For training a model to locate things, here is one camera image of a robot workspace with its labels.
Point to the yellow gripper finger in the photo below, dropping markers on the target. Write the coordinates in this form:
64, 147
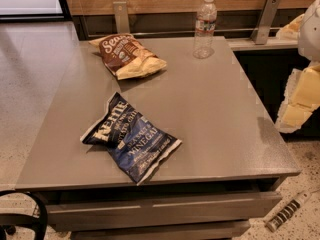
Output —
290, 31
301, 99

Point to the clear plastic water bottle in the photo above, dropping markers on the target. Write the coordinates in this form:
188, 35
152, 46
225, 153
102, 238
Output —
204, 29

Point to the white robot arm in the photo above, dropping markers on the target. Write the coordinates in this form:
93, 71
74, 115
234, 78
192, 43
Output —
309, 34

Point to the white power strip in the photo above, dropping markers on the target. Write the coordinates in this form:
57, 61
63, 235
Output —
288, 211

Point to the blue Kettle chip bag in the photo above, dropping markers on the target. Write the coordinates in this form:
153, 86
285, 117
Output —
134, 143

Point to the brown chip bag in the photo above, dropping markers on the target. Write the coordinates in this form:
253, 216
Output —
125, 57

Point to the grey table drawer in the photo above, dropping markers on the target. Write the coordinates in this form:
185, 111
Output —
161, 211

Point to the black chair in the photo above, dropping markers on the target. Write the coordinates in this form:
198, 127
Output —
8, 221

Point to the right metal bracket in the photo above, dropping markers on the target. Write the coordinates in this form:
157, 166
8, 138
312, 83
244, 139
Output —
261, 32

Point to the metal bracket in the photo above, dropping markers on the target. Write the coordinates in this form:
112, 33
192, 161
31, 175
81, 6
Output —
261, 32
121, 17

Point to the left metal bracket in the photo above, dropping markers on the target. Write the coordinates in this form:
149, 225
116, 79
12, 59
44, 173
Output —
121, 17

